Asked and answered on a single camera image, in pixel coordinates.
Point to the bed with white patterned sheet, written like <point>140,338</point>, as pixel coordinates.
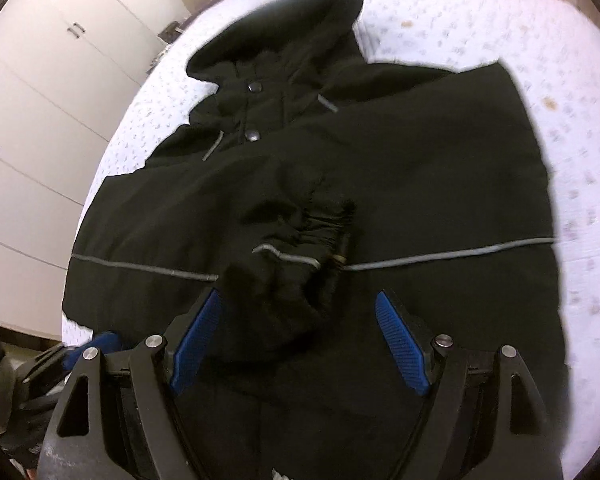
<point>480,25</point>

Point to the white wardrobe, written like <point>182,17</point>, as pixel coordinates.
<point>40,85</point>

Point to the black hooded jacket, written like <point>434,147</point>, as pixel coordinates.
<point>405,185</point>

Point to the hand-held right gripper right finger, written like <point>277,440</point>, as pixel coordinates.
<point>400,345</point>

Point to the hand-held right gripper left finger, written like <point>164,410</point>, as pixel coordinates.
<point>195,345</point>

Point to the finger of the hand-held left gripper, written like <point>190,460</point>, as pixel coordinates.
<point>102,342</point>
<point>50,362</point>

